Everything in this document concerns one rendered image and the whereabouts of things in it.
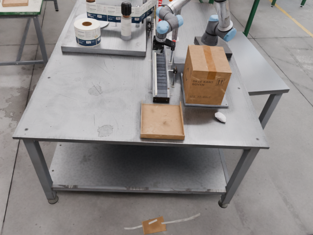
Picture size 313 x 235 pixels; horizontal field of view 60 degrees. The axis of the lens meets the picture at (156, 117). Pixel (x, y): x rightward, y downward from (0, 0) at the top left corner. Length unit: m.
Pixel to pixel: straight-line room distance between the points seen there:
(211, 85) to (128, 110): 0.55
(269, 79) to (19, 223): 2.19
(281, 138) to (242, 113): 1.27
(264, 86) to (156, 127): 0.97
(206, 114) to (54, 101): 0.99
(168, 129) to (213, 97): 0.38
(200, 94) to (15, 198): 1.65
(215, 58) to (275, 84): 0.65
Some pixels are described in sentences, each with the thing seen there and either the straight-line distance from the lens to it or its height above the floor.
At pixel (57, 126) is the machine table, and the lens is 1.70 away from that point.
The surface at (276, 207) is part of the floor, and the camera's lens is 2.59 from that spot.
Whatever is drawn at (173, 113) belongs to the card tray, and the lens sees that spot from 1.76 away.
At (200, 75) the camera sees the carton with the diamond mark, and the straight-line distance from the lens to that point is 1.69.
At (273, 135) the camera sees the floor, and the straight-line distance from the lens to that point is 3.11.
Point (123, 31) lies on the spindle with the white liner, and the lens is 2.34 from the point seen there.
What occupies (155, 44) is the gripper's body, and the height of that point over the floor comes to 1.04.
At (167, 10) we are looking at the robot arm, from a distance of 1.97.
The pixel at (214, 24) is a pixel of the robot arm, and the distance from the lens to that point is 2.35.
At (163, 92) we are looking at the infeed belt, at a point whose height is 0.88.
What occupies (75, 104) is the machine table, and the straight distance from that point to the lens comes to 1.82.
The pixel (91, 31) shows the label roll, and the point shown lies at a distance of 2.22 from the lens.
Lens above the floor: 2.04
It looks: 45 degrees down
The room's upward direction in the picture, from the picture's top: 7 degrees clockwise
